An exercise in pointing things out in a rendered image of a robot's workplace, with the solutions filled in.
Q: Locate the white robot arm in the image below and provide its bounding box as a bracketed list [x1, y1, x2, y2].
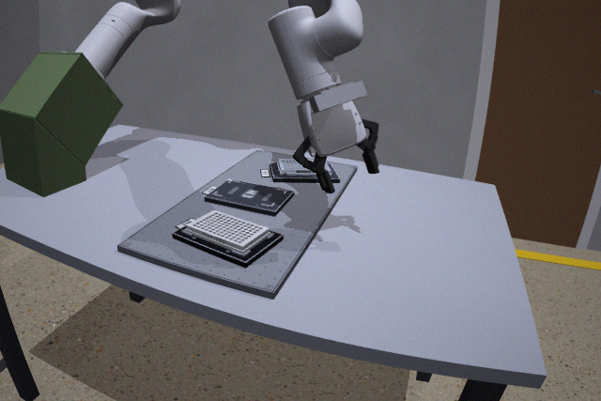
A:
[75, 0, 367, 114]

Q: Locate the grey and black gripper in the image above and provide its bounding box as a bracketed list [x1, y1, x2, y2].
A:
[293, 98, 379, 193]

